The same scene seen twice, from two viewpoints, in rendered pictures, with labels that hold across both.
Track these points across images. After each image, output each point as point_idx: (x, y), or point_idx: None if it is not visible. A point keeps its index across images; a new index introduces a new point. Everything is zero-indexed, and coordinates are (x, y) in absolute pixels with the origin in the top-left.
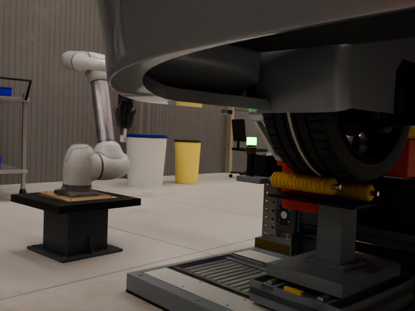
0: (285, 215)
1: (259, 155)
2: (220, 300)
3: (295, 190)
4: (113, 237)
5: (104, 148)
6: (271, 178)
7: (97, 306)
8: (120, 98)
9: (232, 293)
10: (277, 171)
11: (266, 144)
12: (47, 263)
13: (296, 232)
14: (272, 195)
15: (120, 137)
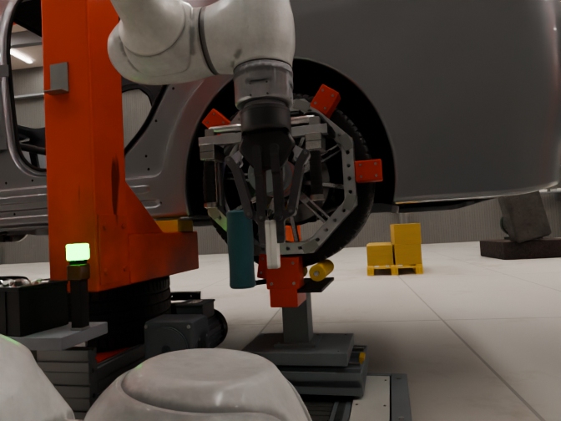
0: (204, 345)
1: (43, 284)
2: (379, 412)
3: (303, 283)
4: None
5: (46, 377)
6: (325, 271)
7: None
8: (290, 124)
9: (351, 413)
10: (317, 264)
11: (329, 235)
12: None
13: None
14: (322, 290)
15: (276, 251)
